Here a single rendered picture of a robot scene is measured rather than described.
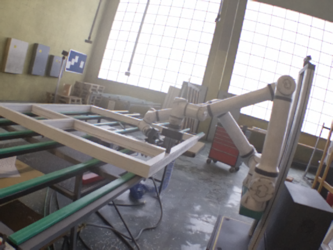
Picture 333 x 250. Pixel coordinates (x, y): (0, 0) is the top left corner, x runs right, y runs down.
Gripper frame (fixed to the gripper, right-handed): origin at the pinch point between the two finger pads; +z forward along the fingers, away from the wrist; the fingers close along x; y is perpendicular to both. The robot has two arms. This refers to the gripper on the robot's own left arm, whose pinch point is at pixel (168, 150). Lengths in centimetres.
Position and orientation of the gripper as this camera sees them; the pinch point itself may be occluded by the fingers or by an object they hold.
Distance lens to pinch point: 153.1
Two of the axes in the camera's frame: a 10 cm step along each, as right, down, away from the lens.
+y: -2.8, 0.6, -9.6
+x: 9.3, 2.7, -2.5
